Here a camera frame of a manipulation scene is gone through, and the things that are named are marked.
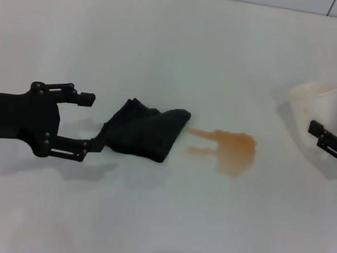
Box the brown liquid stain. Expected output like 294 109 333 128
181 124 259 181

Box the dark blue rag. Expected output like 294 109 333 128
97 93 193 168

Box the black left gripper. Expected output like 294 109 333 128
0 71 118 168

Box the white paper cup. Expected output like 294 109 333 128
281 75 337 151

